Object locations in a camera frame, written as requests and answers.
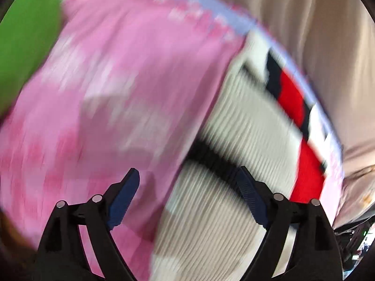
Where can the pink floral bedsheet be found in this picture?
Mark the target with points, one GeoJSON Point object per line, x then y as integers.
{"type": "Point", "coordinates": [117, 64]}

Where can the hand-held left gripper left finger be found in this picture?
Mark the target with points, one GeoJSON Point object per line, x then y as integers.
{"type": "Point", "coordinates": [124, 199]}

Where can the green cloth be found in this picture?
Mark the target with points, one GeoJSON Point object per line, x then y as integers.
{"type": "Point", "coordinates": [26, 35]}

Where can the white stained cloth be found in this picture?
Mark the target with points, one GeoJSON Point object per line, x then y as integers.
{"type": "Point", "coordinates": [359, 193]}

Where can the beige curtain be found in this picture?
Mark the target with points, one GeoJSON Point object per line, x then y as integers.
{"type": "Point", "coordinates": [322, 35]}

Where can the white knit sweater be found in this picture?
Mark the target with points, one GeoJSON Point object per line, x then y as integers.
{"type": "Point", "coordinates": [234, 123]}

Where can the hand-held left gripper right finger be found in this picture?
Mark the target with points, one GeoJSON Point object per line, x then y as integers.
{"type": "Point", "coordinates": [250, 199]}

